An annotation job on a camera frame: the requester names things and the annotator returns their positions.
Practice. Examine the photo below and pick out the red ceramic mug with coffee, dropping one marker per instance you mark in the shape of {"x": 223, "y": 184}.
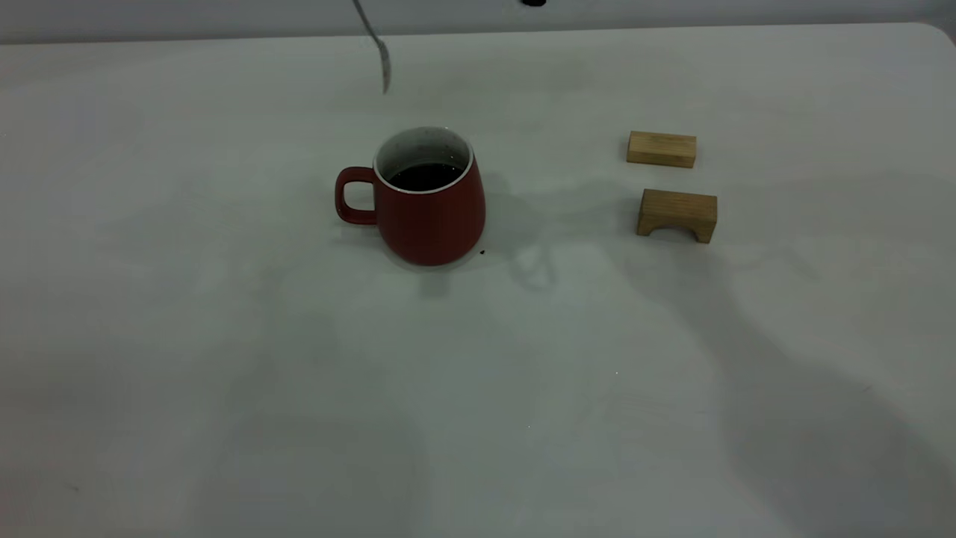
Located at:
{"x": 433, "y": 224}

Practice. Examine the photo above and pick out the small grey spoon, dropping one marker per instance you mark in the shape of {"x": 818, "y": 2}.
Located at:
{"x": 385, "y": 63}

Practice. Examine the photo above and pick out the arch-shaped wooden block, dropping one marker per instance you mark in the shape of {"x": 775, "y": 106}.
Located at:
{"x": 678, "y": 205}

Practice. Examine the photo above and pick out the rectangular wooden block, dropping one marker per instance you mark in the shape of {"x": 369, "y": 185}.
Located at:
{"x": 661, "y": 149}

